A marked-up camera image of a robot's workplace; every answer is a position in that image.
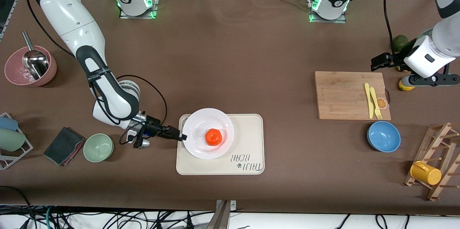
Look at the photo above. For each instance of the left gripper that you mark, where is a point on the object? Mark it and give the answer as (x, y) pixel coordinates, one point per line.
(394, 60)

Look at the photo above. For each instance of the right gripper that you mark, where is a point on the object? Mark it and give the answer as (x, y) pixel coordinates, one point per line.
(153, 128)

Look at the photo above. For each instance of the white round plate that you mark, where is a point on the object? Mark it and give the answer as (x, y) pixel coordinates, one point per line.
(201, 121)

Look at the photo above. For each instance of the orange mandarin fruit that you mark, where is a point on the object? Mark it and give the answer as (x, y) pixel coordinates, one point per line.
(213, 137)

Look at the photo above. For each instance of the green lime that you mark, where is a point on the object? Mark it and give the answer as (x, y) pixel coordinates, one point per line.
(399, 42)

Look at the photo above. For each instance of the yellow lemon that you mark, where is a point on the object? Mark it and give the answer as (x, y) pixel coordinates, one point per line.
(405, 87)

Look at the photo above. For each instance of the yellow plastic knife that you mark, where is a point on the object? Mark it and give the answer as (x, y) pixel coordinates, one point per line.
(368, 99)

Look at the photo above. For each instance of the yellow plastic fork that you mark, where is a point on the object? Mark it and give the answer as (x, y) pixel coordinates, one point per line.
(376, 105)

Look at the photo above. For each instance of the wooden cutting board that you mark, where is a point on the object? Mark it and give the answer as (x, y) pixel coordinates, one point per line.
(341, 96)

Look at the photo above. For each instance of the pale green bowl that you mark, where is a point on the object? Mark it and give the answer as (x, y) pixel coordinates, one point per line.
(98, 147)

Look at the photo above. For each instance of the blue bowl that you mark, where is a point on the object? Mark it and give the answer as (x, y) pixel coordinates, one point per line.
(383, 136)

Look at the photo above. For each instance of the cream tray with bear print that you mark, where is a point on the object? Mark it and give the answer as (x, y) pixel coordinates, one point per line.
(248, 139)

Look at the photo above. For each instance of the dark grey folded cloth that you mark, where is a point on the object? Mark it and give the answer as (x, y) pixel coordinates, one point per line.
(64, 146)

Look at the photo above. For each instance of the yellow mug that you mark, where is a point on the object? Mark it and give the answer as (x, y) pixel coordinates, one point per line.
(426, 173)

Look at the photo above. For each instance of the wooden peg drying rack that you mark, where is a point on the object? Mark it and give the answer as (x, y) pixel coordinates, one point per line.
(449, 164)

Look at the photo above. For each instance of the metal scoop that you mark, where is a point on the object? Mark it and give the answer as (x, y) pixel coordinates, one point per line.
(36, 62)

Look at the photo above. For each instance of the pale green cup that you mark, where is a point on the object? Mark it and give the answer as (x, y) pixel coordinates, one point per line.
(10, 140)

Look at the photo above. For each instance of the light blue cup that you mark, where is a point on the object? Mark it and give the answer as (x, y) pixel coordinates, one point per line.
(8, 123)

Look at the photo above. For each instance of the pink bowl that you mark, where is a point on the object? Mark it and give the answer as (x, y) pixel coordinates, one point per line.
(14, 72)

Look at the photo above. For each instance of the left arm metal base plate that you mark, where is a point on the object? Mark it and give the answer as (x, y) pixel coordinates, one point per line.
(314, 18)

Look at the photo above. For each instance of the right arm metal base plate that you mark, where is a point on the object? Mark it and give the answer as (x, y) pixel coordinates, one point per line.
(153, 6)

